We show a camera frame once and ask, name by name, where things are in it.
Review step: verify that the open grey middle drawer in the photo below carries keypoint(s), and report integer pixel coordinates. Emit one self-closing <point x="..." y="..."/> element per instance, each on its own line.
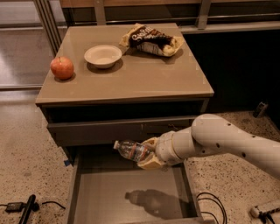
<point x="109" y="189"/>

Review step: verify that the metal window railing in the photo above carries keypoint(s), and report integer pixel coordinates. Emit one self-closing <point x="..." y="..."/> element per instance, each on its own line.
<point x="191" y="16"/>

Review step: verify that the black handheld device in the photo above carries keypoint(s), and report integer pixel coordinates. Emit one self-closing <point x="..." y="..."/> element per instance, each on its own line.
<point x="31" y="206"/>

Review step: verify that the small grey floor device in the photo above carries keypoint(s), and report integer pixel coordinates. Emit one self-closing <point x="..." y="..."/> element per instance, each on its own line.
<point x="260" y="109"/>

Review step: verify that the clear plastic water bottle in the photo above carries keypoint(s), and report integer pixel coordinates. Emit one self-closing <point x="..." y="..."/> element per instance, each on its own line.
<point x="132" y="150"/>

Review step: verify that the brown chip bag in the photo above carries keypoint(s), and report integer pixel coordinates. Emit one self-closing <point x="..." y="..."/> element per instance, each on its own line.
<point x="149" y="40"/>

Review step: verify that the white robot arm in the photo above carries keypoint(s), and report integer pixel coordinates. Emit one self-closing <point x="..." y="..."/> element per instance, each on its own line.
<point x="208" y="135"/>

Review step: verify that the white paper bowl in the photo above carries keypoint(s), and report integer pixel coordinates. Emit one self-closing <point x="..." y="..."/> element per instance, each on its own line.
<point x="103" y="56"/>

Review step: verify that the black power adapter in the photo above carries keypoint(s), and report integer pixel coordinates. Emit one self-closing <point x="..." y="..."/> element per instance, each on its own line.
<point x="14" y="207"/>

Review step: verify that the white power strip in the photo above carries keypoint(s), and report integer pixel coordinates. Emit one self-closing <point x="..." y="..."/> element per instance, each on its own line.
<point x="266" y="208"/>

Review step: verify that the grey drawer cabinet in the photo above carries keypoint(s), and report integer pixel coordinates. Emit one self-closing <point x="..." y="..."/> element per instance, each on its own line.
<point x="137" y="86"/>

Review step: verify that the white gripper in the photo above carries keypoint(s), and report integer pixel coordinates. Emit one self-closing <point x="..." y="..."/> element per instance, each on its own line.
<point x="164" y="149"/>

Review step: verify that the blue tape piece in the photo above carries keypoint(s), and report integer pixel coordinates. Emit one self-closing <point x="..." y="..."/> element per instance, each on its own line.
<point x="66" y="163"/>

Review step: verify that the red apple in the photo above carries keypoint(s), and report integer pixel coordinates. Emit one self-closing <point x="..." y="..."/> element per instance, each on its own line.
<point x="62" y="68"/>

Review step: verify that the closed grey top drawer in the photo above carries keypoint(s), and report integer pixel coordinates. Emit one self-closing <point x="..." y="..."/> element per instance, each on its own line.
<point x="106" y="132"/>

